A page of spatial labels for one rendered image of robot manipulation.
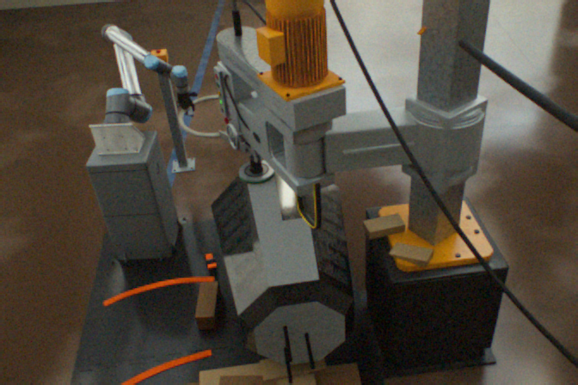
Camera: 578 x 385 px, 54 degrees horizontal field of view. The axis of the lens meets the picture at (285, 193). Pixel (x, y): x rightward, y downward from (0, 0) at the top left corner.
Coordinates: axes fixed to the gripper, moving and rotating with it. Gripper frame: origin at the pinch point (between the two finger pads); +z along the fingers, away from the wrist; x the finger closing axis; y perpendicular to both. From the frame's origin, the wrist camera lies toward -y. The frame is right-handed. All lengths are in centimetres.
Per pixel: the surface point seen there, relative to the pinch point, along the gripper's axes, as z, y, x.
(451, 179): -43, 39, 196
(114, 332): 83, 128, 24
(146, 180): 17, 56, 5
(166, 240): 70, 57, 9
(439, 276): 4, 57, 201
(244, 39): -87, 34, 81
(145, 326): 82, 115, 39
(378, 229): -3, 47, 165
